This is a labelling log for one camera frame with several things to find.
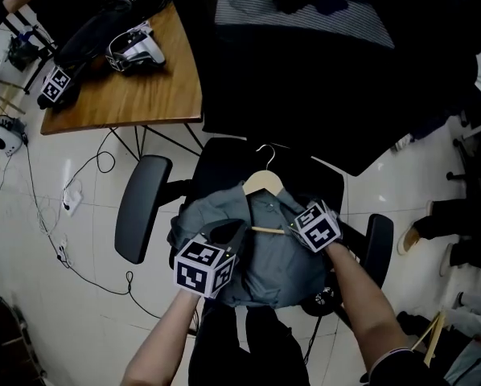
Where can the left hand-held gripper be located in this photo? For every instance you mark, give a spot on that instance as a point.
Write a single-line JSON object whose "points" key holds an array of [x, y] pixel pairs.
{"points": [[196, 269]]}

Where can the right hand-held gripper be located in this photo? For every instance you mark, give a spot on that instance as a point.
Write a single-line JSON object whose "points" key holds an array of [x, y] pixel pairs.
{"points": [[317, 229]]}

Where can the grey-blue shirt garment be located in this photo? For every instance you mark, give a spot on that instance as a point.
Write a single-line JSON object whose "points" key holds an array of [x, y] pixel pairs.
{"points": [[282, 261]]}

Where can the wooden hanger with metal hook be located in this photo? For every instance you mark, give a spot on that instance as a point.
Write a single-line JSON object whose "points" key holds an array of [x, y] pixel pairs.
{"points": [[262, 181]]}

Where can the person's right forearm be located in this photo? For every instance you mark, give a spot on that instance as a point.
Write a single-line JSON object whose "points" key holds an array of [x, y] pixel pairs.
{"points": [[365, 308]]}

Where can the person's left forearm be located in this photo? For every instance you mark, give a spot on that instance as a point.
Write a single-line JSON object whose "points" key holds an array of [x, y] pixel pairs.
{"points": [[164, 340]]}

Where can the black office chair with armrests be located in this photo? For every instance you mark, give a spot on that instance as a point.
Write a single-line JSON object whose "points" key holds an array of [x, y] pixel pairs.
{"points": [[142, 207]]}

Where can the person's black trousers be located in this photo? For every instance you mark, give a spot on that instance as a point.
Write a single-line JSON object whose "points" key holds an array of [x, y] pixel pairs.
{"points": [[224, 352]]}

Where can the small white plug adapter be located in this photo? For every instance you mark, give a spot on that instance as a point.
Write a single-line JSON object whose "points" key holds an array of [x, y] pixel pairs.
{"points": [[64, 251]]}

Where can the white power strip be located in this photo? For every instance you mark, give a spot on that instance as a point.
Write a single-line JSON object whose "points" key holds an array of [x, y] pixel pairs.
{"points": [[72, 199]]}

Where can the black chair with striped mesh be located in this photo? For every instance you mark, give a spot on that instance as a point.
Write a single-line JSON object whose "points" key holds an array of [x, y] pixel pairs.
{"points": [[305, 75]]}

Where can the person's dark sleeve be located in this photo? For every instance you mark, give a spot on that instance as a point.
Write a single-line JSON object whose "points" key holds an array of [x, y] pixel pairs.
{"points": [[405, 370]]}

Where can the black swivel chair base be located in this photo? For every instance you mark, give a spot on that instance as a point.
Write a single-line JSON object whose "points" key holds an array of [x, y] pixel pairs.
{"points": [[471, 163]]}

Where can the wooden table with black legs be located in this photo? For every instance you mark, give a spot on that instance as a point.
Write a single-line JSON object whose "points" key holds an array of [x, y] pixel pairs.
{"points": [[144, 95]]}

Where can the idle silver gripper device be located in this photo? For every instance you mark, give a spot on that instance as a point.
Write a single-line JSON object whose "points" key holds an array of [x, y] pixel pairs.
{"points": [[138, 50]]}

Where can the white round device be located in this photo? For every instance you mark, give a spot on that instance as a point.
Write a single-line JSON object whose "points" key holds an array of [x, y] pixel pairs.
{"points": [[6, 137]]}

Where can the light wooden frame legs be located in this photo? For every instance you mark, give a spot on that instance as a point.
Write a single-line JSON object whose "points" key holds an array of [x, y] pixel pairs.
{"points": [[432, 336]]}

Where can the black metal rack frame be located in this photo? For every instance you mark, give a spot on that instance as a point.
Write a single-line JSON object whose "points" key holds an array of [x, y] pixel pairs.
{"points": [[31, 34]]}

